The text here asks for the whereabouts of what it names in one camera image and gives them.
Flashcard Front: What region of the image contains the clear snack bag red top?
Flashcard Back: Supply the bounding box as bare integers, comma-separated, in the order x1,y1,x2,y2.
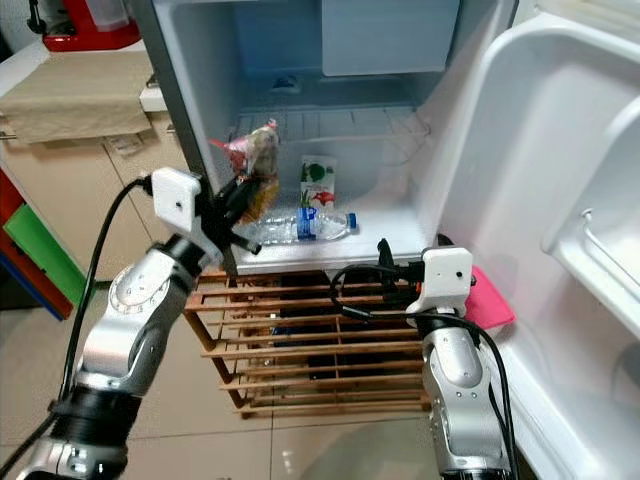
208,119,282,224

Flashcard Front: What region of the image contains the grey stainless steel fridge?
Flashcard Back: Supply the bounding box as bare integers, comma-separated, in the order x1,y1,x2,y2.
128,0,523,278

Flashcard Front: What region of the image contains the clear fridge shelf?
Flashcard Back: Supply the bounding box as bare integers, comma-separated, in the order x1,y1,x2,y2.
230,103,431,151

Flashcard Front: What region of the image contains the white fridge door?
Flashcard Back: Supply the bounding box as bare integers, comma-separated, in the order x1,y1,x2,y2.
418,8,640,480

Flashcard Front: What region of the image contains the translucent fridge compartment cover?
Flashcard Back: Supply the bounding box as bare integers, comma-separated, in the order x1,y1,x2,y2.
320,0,461,78

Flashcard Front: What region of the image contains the clear plastic water bottle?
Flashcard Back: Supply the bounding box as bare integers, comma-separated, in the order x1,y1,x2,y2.
243,209,360,246

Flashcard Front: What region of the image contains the green and white carton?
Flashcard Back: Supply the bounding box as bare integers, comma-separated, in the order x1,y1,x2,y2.
299,154,338,212

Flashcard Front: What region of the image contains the pink lidded food container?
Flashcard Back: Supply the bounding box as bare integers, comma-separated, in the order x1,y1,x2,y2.
460,264,518,332

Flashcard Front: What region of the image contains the wooden wine rack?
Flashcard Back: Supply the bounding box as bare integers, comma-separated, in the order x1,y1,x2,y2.
183,266,449,418

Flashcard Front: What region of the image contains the beige kitchen cabinet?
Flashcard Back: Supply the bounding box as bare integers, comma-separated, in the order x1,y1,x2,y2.
0,108,193,269

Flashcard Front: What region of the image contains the green board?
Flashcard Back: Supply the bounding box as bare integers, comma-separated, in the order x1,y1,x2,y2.
3,203,93,307

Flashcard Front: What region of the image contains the beige cloth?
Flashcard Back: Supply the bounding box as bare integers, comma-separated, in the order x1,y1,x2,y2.
0,48,153,144

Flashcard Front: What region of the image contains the red orange board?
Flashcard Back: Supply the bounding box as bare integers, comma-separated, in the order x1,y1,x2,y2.
0,168,56,291

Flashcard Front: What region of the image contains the blue board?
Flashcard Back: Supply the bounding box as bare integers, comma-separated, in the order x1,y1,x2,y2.
0,232,66,313

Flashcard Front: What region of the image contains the red kitchen appliance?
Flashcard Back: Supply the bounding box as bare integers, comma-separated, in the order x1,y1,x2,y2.
28,0,143,54

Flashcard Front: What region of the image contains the white kitchen counter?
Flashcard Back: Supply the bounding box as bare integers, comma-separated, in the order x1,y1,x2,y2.
0,38,161,113

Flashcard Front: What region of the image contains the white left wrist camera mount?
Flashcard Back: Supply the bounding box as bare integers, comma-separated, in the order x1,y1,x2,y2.
150,167,204,265

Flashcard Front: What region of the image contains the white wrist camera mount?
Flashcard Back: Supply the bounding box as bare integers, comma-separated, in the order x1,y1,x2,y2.
150,167,204,265
418,246,476,318

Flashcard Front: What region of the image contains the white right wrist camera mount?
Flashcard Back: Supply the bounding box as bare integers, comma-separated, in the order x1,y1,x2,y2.
418,246,476,318

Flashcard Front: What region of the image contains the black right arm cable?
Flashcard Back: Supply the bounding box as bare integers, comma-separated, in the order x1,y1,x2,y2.
326,262,519,480

